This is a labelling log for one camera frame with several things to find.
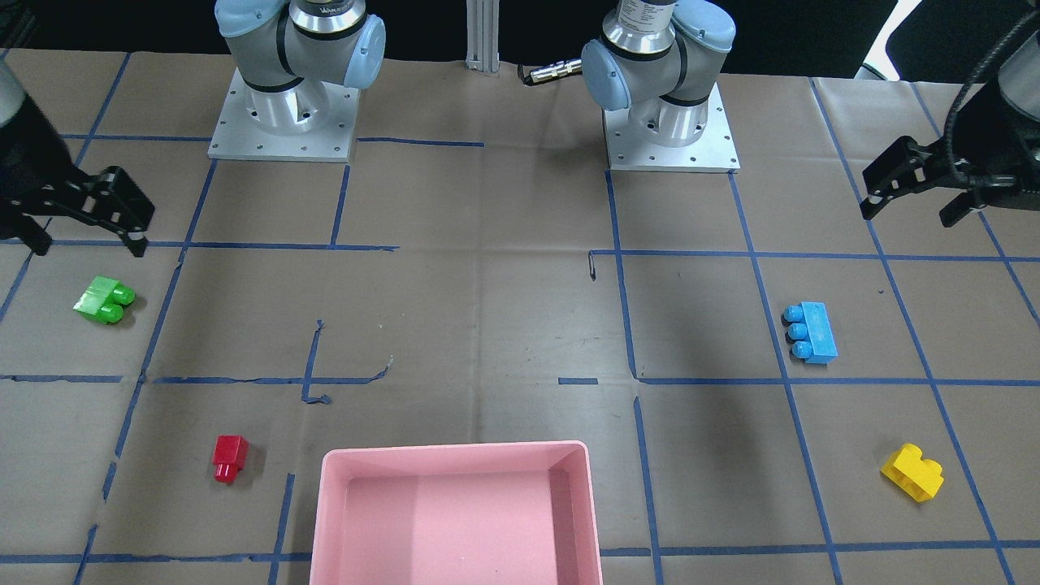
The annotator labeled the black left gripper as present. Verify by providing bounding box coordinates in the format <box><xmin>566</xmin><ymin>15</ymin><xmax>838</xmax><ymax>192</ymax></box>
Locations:
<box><xmin>860</xmin><ymin>62</ymin><xmax>1039</xmax><ymax>228</ymax></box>

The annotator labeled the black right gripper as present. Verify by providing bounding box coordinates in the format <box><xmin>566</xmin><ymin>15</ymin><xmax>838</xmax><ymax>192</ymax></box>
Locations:
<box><xmin>1</xmin><ymin>90</ymin><xmax>155</xmax><ymax>257</ymax></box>

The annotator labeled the green toy block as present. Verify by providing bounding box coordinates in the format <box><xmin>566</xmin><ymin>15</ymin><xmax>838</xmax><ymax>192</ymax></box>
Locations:
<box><xmin>73</xmin><ymin>275</ymin><xmax>137</xmax><ymax>323</ymax></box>

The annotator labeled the blue toy block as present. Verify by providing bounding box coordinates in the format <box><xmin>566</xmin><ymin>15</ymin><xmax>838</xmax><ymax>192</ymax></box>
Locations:
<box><xmin>782</xmin><ymin>302</ymin><xmax>839</xmax><ymax>364</ymax></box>

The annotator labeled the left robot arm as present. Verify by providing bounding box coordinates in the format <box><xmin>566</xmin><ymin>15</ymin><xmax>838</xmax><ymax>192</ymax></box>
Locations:
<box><xmin>582</xmin><ymin>1</ymin><xmax>1038</xmax><ymax>228</ymax></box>

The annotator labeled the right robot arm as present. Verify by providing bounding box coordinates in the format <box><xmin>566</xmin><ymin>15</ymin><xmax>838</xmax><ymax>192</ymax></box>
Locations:
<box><xmin>1</xmin><ymin>1</ymin><xmax>387</xmax><ymax>257</ymax></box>

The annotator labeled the pink plastic box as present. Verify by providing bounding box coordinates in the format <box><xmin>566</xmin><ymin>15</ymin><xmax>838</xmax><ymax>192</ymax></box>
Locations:
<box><xmin>310</xmin><ymin>440</ymin><xmax>603</xmax><ymax>584</ymax></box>

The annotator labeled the red toy block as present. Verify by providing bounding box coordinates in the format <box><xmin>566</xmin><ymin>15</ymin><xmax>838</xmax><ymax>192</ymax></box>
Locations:
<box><xmin>211</xmin><ymin>435</ymin><xmax>249</xmax><ymax>485</ymax></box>

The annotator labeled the yellow toy block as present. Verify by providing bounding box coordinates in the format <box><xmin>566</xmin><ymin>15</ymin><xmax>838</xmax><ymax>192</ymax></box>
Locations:
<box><xmin>880</xmin><ymin>442</ymin><xmax>946</xmax><ymax>503</ymax></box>

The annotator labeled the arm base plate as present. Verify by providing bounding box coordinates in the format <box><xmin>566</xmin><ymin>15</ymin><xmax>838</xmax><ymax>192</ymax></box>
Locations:
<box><xmin>603</xmin><ymin>84</ymin><xmax>742</xmax><ymax>174</ymax></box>
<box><xmin>207</xmin><ymin>71</ymin><xmax>361</xmax><ymax>163</ymax></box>

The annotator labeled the metal cable connector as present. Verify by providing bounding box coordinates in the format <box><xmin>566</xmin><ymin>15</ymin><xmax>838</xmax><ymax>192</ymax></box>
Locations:
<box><xmin>517</xmin><ymin>57</ymin><xmax>582</xmax><ymax>88</ymax></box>

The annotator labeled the aluminium profile post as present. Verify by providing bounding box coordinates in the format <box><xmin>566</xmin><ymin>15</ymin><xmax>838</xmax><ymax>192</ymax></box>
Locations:
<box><xmin>465</xmin><ymin>0</ymin><xmax>501</xmax><ymax>76</ymax></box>

